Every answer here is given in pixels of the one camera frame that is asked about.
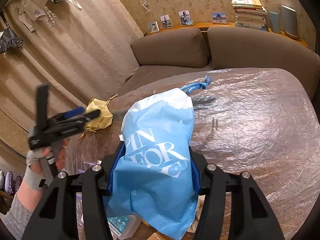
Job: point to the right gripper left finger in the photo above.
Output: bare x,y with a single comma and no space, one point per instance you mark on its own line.
55,215

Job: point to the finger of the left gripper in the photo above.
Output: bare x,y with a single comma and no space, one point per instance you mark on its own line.
74,112
81,120

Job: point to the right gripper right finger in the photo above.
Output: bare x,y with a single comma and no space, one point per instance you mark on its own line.
251,216

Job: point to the yellow paper bag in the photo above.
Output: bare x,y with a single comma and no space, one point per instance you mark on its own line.
103,120

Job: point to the clear box teal label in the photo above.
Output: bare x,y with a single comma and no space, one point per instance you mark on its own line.
124,227

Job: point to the blue white drawstring bag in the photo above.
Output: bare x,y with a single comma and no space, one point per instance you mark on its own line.
155,177

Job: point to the cream tissue ball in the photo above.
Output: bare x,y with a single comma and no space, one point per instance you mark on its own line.
199,208

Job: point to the grey sleeved left forearm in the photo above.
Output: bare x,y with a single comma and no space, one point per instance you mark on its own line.
25,201

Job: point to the left hand with grey brace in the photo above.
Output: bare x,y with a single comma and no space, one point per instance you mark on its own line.
38,172

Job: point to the beige curtain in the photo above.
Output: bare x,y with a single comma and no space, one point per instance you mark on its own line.
85,55

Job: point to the brown sofa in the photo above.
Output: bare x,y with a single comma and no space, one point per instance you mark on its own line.
147,74

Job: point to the hanging white garment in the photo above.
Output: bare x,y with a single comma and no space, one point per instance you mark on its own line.
37,10

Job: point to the left brown sofa cushion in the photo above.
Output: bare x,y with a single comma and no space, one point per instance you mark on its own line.
181,47

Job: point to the brown sofa cushion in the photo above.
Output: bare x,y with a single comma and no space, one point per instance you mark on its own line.
181,47
247,48

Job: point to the right brown sofa cushion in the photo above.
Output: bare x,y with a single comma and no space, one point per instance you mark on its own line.
247,48

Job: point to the stack of books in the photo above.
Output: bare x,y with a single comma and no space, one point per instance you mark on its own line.
249,14

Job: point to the small blue-grey speaker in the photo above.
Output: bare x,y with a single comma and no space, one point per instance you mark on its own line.
274,22

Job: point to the large grey speaker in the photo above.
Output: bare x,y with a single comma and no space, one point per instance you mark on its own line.
289,17

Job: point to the leftmost photo frame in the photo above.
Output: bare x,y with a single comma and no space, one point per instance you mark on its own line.
153,27

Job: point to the landscape photo frame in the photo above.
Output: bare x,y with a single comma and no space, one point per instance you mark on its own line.
219,18

